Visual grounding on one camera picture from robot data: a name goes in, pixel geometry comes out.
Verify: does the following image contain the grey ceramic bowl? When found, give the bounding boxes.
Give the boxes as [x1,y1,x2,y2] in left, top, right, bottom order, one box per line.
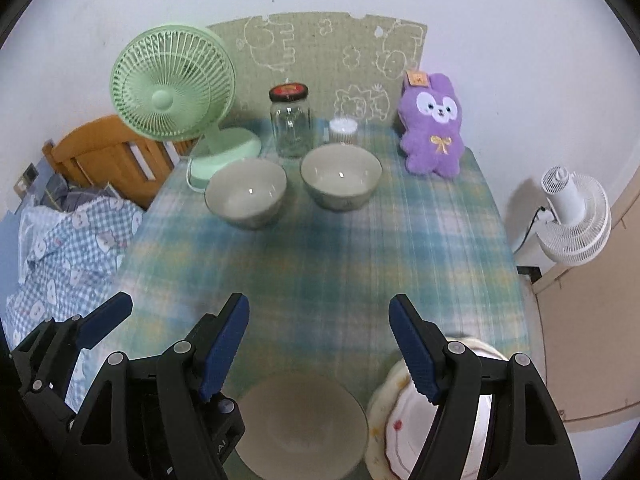
[234,374,371,480]
[300,143,383,213]
[204,157,288,231]

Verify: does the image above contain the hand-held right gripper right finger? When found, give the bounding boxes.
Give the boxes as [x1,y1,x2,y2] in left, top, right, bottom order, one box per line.
[389,294,581,480]

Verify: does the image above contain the plaid tablecloth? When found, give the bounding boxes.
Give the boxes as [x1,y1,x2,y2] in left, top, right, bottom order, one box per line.
[117,119,526,480]

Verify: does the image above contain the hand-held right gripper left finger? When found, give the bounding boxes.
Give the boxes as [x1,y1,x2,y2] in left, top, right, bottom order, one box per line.
[75,294,250,480]

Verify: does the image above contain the glass jar with dark lid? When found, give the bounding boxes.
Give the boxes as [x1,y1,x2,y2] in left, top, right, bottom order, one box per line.
[269,82,314,159]

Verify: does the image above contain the wooden bed headboard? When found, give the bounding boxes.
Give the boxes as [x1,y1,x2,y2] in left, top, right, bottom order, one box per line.
[41,115,196,211]

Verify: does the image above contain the white desk fan cable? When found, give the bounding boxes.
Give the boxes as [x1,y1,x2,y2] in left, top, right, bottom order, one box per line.
[186,155,207,195]

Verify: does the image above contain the white clip fan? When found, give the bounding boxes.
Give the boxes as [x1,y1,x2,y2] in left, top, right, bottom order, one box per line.
[537,166,613,267]

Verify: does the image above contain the grey plaid pillow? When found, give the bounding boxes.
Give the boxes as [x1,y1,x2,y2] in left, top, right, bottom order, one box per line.
[42,180,121,206]

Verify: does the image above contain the green desk fan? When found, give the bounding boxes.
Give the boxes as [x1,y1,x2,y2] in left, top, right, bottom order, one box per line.
[110,22,262,182]

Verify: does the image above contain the blue checked bear-print quilt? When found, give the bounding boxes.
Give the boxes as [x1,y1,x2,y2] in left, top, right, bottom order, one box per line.
[0,194,147,411]

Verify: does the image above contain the black clip fan cable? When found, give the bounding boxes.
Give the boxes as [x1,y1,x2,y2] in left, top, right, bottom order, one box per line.
[511,204,553,253]

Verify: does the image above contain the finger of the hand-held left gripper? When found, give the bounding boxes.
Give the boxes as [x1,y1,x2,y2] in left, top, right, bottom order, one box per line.
[10,292,133,431]

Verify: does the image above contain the green cartoon print wall sheet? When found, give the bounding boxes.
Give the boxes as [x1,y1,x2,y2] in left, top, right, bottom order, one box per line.
[205,10,428,133]

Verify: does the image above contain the large yellow flower plate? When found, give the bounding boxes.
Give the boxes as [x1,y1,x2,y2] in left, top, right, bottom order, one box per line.
[364,332,511,480]

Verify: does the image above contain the clear cotton swab container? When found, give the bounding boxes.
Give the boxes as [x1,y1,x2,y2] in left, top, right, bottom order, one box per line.
[328,117,359,145]

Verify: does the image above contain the purple plush bunny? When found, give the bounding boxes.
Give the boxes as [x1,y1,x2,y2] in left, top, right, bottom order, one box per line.
[398,71,467,181]

